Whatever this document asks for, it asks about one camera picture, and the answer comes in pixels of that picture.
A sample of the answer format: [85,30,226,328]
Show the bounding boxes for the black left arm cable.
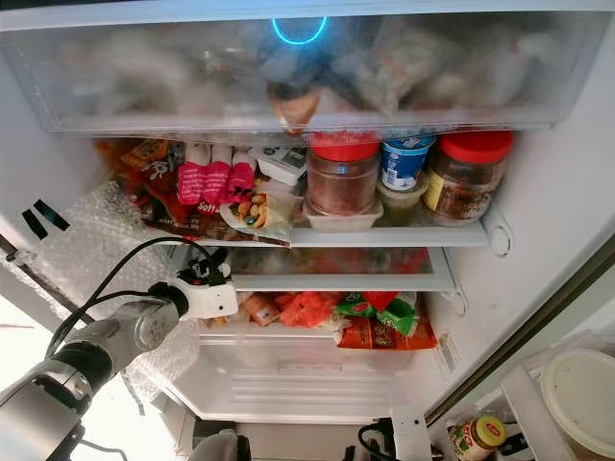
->
[48,235,203,358]

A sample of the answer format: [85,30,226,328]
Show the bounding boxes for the clear flat plastic container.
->
[303,197,385,232]

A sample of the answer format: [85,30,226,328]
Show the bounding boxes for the clear glass fridge shelf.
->
[221,247,457,292]
[183,219,491,249]

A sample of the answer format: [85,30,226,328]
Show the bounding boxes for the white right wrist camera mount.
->
[389,405,435,461]

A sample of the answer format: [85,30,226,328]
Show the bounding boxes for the white crisper drawer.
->
[168,322,457,424]

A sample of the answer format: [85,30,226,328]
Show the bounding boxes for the green food pack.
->
[334,291,419,335]

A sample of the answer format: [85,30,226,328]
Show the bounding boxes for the silver robot left leg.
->
[190,429,253,461]

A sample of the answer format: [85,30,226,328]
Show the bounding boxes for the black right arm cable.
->
[356,421,395,461]

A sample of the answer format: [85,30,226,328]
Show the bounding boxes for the clear bubble wrap sheet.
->
[10,178,203,395]

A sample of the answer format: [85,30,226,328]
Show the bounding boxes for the white open fridge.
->
[0,0,615,428]

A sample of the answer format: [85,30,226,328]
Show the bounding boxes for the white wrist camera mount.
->
[175,279,239,320]
[389,405,435,461]

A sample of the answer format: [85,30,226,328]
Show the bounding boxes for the red lid jar brown contents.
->
[306,133,381,217]

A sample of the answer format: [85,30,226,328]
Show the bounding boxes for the red lid jar yellow label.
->
[423,130,514,227]

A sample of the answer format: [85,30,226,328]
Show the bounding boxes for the food pack with picture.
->
[219,190,299,246]

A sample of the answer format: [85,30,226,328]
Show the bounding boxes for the white round lid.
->
[540,348,615,459]

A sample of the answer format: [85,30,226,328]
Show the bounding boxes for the dark edged fridge door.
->
[426,230,615,461]

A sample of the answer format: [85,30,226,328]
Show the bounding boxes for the small orange food pack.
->
[240,293,282,328]

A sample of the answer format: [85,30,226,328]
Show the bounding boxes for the pink wrapped drink bottle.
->
[179,144,209,206]
[204,144,232,205]
[227,149,257,198]

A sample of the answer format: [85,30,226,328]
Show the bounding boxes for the blue white yogurt cup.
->
[380,134,436,191]

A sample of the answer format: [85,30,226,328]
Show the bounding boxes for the black tape strip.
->
[21,208,49,241]
[34,199,70,231]

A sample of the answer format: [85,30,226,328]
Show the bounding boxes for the red soft print food pack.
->
[144,192,232,239]

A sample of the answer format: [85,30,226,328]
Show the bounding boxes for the small white tub dark label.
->
[250,146,308,186]

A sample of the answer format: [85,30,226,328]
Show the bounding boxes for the orange red flat pack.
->
[336,315,439,351]

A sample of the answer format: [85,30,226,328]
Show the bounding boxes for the frosted clear fridge drawer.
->
[5,12,587,135]

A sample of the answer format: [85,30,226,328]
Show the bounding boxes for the blue ring light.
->
[271,16,328,45]

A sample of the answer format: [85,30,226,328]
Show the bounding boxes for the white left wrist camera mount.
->
[175,279,239,320]

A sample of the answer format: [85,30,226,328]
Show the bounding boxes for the orange red crinkled bag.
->
[277,291,342,328]

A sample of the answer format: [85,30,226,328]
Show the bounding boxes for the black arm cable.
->
[356,421,395,461]
[48,235,203,358]

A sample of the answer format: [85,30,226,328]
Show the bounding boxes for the orange printed snack bag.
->
[94,139,184,236]

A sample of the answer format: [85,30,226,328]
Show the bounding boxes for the clear plastic tub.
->
[377,181,431,228]

